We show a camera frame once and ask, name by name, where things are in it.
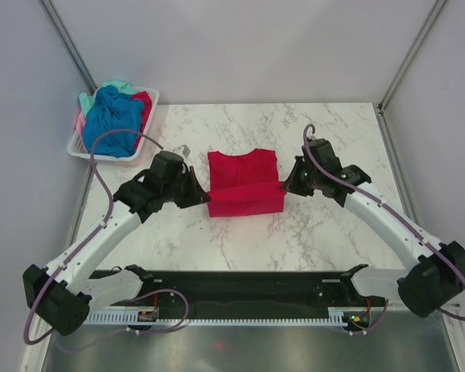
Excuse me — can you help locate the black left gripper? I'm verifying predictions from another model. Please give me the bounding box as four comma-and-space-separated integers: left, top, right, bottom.
162, 167, 210, 209

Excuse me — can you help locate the red t shirt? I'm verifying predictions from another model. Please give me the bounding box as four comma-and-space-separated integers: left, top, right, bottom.
132, 91, 153, 127
208, 149, 286, 218

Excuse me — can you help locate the white plastic laundry basket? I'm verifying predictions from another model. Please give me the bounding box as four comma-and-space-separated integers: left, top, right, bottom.
67, 87, 160, 163

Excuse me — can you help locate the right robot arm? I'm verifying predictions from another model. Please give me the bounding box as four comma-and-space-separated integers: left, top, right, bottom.
282, 137, 465, 318

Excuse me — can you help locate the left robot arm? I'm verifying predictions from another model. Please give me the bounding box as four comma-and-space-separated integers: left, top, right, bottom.
22, 150, 211, 336

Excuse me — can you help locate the blue t shirt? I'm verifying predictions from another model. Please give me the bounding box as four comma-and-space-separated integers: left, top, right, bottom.
83, 91, 143, 158

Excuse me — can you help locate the pink t shirt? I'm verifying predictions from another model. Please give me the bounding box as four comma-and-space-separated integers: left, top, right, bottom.
75, 112, 86, 136

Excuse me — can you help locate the teal t shirt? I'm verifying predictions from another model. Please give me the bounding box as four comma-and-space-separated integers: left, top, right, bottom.
78, 80, 136, 116

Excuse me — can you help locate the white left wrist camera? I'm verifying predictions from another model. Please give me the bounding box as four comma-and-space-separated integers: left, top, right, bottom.
174, 145, 191, 159

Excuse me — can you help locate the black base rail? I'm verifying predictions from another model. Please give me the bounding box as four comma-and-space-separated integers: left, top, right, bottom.
88, 270, 388, 322

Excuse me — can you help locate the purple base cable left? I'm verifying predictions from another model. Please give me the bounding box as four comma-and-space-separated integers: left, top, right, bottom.
56, 288, 191, 353

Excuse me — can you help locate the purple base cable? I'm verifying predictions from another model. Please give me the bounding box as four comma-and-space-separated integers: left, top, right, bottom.
56, 288, 191, 353
339, 300, 388, 336

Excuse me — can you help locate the right aluminium frame post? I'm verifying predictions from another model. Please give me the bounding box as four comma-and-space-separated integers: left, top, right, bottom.
376, 0, 450, 115

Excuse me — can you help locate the aluminium frame post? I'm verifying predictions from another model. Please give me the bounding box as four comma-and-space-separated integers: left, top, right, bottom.
38, 0, 98, 93
376, 0, 450, 115

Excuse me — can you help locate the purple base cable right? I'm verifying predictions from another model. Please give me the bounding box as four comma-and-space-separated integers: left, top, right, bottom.
339, 300, 388, 336

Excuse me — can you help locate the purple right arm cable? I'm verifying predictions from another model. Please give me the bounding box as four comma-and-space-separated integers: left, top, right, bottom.
301, 123, 465, 321

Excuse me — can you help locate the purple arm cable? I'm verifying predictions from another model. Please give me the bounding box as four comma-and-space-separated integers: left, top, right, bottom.
301, 123, 465, 321
22, 129, 164, 346

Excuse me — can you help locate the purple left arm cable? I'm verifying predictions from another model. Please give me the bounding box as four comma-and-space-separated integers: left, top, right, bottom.
22, 129, 164, 346

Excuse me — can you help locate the left aluminium frame post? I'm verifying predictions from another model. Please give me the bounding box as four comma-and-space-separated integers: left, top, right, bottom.
38, 0, 98, 93

